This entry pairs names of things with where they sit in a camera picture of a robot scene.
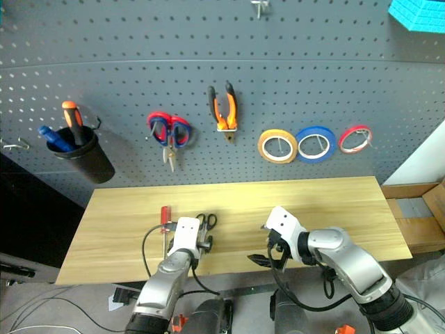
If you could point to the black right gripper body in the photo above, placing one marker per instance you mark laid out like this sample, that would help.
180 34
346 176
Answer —
280 248

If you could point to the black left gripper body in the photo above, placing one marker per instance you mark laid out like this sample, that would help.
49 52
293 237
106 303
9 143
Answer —
206 243

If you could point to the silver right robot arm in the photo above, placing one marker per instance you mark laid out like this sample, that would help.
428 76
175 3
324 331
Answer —
351 257

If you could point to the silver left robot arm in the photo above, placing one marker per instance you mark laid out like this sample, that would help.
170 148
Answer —
163 282

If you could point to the metal pegboard hook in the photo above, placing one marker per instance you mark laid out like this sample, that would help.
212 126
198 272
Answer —
366 135
279 146
259 6
15 145
321 144

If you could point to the yellow tape roll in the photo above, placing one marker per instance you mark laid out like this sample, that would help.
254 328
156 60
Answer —
266 135

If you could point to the blue tape roll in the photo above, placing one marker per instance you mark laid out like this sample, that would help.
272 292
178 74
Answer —
313 131

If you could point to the red tape roll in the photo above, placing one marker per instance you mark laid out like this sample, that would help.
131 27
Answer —
347 134

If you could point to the grey metal pegboard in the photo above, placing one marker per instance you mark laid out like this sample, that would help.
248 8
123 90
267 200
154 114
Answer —
222 52

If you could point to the black scissors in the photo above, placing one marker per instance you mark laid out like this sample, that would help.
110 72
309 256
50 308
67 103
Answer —
210 219

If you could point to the dark rounded shape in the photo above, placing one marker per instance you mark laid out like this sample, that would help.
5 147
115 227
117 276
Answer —
212 316
288 313

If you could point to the small orange part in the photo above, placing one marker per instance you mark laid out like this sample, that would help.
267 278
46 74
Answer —
178 323
344 330

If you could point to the metal pliers holder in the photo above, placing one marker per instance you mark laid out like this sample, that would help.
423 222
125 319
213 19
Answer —
227 129

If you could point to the red and blue scissors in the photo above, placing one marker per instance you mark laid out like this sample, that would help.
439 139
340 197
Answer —
174 130

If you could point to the orange and black pliers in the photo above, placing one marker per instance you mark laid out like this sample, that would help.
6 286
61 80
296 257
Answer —
229 111

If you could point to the brown cardboard box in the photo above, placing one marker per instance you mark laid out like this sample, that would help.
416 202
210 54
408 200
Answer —
417 233

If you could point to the black plastic cup holder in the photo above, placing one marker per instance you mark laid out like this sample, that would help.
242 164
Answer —
88 158

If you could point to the white panel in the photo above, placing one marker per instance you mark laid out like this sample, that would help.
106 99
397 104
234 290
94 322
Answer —
424 156

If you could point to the orange and black screwdriver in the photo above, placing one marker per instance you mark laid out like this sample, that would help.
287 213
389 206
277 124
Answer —
73 120

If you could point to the cyan foam block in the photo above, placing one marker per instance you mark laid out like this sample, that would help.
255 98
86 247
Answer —
417 15

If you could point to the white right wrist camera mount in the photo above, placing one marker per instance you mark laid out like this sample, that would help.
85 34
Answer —
286 226

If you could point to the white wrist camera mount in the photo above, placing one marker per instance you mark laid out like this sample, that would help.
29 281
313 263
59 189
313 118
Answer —
286 226
186 236

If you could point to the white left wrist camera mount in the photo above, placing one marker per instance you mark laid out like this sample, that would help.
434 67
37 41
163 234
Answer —
186 236

